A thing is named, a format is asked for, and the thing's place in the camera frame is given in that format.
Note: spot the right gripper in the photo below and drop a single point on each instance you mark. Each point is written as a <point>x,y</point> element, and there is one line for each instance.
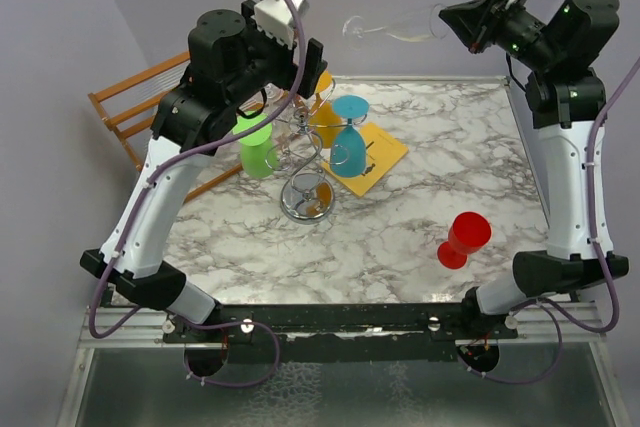
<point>476,21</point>

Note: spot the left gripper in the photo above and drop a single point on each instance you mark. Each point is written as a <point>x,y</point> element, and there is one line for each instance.
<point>291,72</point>

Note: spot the clear wine glass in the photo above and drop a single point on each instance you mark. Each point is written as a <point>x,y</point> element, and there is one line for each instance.
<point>281,130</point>
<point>417,26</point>

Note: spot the orange plastic wine glass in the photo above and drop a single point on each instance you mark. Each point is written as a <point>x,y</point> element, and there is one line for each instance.
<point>323,120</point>

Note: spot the green plastic wine glass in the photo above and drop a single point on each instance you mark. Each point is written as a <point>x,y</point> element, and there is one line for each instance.
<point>256,155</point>

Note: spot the blue plastic wine glass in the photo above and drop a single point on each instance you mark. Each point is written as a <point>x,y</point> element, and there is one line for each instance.
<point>348,152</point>

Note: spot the chrome wine glass rack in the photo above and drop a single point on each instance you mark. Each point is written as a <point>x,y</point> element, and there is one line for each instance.
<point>307,196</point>

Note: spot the red plastic wine glass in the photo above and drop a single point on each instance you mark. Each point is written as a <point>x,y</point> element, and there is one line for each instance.
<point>469,232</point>

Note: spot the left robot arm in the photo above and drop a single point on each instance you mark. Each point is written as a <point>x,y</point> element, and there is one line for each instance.
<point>233,56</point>

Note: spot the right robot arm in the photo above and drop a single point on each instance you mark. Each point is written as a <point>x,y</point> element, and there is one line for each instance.
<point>567,101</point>

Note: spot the wooden shelf rack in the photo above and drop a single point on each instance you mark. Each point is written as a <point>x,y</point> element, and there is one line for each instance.
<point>155,82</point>

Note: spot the yellow paper booklet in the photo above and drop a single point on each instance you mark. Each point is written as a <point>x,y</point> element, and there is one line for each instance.
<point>383,151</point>

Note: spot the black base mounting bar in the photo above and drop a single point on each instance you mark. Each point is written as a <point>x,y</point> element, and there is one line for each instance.
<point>326,333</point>

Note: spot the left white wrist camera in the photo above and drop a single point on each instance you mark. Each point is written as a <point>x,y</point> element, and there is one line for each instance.
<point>275,20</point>

